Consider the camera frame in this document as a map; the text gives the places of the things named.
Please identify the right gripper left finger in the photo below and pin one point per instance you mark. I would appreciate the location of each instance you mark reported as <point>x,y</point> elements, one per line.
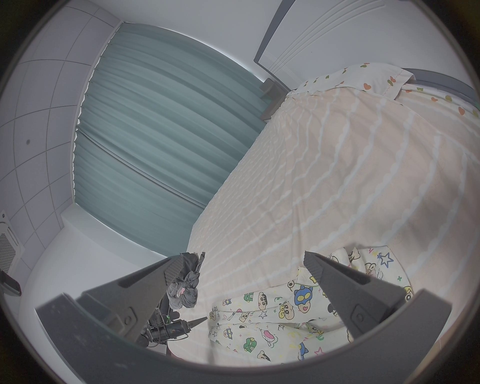
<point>125,300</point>

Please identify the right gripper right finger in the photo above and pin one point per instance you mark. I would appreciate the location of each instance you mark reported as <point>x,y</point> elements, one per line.
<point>356,300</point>

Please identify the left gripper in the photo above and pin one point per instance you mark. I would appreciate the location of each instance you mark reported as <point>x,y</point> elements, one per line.
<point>180,327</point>

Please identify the white printed pyjama top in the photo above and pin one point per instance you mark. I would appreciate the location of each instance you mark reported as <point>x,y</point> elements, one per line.
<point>270,322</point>

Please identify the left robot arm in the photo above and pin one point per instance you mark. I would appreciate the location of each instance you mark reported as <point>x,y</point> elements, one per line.
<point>159,332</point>

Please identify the bed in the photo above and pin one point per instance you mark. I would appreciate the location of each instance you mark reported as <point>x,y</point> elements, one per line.
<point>337,168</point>

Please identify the dark grey garment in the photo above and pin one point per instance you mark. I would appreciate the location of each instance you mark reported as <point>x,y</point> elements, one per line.
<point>189,298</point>

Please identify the blue-green curtain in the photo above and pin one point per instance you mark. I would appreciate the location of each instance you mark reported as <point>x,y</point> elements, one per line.
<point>142,195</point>
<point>168,93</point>

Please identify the ceiling air conditioner vent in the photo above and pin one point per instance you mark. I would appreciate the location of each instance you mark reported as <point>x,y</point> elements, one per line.
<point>9,243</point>

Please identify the grey bedside table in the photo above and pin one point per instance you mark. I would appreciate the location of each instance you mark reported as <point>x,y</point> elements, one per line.
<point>272,108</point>

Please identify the white heart printed pillow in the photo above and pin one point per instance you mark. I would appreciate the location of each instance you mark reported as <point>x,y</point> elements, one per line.
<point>360,75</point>

